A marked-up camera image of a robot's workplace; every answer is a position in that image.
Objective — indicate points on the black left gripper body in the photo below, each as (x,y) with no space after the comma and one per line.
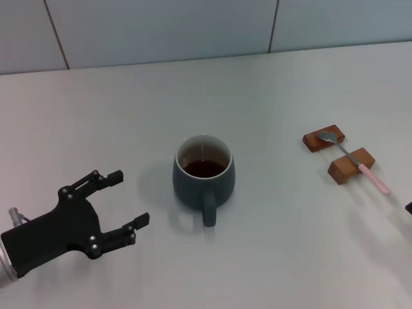
(61,231)

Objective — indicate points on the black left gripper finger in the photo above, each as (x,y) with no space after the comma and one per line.
(119,236)
(112,178)

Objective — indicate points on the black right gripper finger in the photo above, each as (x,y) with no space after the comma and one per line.
(409,207)

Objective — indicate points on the grey ceramic cup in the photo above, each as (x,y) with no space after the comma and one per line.
(193,193)

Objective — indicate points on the notched wooden block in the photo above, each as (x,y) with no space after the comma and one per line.
(341,169)

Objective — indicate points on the dark brown tea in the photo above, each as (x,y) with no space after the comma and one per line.
(204,169)

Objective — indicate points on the flat wooden block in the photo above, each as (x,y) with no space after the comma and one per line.
(312,143)

